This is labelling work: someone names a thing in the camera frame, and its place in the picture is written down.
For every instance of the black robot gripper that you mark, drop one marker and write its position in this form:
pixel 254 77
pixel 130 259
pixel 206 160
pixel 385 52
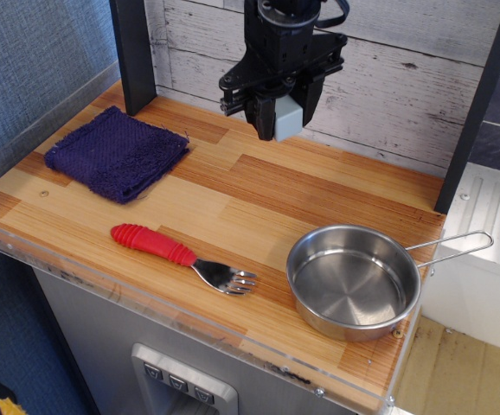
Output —
pixel 284 56

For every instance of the grey square block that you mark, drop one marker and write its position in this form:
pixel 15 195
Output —
pixel 288 118

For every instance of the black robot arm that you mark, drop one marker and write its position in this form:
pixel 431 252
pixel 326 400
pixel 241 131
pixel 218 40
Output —
pixel 289 53

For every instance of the purple folded cloth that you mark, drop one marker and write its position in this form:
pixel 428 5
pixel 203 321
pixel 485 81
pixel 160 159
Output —
pixel 116 156

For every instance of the small steel pan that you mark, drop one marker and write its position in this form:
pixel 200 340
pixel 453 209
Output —
pixel 353 283

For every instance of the silver button panel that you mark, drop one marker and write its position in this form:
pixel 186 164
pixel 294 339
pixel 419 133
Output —
pixel 169 386

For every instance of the yellow object bottom left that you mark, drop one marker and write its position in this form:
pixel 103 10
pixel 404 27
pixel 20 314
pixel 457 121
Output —
pixel 3 406

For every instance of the black left post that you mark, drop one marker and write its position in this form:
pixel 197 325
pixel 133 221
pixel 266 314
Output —
pixel 134 53

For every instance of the black post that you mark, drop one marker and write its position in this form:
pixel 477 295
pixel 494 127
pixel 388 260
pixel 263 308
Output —
pixel 475 116
pixel 134 53

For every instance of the red handled metal fork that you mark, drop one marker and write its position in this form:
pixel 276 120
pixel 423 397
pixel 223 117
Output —
pixel 222 278

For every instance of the black right post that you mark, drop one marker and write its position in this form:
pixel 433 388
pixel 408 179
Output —
pixel 475 116

